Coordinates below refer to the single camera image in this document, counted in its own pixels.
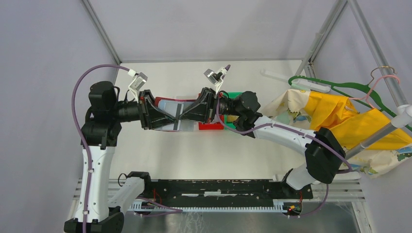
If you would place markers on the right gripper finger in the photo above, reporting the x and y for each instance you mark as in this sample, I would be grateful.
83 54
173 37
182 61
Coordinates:
196 116
200 103

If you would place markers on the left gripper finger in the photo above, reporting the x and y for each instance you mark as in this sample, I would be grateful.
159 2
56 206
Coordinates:
159 121
154 113

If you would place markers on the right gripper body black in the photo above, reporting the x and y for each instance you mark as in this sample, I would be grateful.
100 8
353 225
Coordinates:
213 104

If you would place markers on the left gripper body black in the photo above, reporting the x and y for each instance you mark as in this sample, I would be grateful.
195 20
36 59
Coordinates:
143 110

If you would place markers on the red leather card holder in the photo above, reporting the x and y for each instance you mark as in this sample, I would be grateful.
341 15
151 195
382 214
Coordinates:
169 106

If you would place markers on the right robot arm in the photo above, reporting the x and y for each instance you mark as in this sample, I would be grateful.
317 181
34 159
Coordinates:
322 151

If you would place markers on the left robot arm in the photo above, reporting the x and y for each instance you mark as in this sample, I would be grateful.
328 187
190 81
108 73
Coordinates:
96 212

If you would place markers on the red plastic bin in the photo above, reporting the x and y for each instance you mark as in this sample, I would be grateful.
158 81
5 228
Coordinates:
211 124

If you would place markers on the green plastic bin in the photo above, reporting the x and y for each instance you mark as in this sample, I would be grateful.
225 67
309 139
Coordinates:
229 119

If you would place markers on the yellow patterned cloth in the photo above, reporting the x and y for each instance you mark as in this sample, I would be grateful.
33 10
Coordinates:
347 128

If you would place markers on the green clothes hanger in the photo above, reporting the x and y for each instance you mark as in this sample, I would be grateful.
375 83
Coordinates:
374 96

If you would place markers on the pink clothes hanger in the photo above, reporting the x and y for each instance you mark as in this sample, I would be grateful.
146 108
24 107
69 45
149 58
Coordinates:
368 94

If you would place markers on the white hanger rack stand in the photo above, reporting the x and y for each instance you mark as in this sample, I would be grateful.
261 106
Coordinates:
354 138

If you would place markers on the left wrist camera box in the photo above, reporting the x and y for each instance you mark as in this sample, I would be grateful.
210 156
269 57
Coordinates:
138 81

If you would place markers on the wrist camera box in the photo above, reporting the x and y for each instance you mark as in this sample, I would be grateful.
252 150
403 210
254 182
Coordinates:
217 78
138 81

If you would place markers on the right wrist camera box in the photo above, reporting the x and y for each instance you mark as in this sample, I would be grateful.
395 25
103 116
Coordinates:
217 78

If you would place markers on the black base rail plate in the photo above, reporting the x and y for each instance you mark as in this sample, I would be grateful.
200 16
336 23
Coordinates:
222 193

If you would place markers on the white cable duct strip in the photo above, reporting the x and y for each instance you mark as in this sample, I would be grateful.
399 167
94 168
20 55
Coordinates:
140 206

